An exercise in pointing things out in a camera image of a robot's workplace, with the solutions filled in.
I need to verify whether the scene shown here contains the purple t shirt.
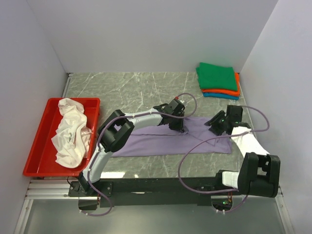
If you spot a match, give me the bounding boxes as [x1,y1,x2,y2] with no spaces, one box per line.
[112,117,232,157]

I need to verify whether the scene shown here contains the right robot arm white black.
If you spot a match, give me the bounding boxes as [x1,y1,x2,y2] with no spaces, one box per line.
[205,105,280,197]

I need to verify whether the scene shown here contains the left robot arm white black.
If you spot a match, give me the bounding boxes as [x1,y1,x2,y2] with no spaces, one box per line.
[78,97,185,196]

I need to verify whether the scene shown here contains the blue folded t shirt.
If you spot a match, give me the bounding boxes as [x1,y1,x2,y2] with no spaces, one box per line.
[202,92,239,100]

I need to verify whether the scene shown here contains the orange folded t shirt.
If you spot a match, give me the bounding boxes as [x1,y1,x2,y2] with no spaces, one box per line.
[201,73,240,98]

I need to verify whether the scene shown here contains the green folded t shirt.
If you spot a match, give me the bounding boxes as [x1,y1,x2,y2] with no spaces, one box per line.
[195,62,237,91]

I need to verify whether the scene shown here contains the black base beam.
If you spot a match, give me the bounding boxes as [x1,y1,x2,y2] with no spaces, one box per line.
[68,177,230,211]

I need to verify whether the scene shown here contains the white t shirt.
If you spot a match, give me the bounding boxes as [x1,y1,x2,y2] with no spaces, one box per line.
[51,98,92,169]

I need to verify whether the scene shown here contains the red plastic bin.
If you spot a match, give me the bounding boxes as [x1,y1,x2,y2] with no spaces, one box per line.
[23,97,100,177]

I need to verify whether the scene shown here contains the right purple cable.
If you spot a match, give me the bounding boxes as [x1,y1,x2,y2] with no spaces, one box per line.
[177,105,271,213]

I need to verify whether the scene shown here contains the purple cable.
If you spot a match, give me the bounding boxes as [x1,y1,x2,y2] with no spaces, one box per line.
[86,93,198,217]
[177,105,271,213]

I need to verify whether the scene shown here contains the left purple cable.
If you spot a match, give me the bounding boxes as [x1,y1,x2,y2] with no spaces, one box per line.
[86,93,198,217]

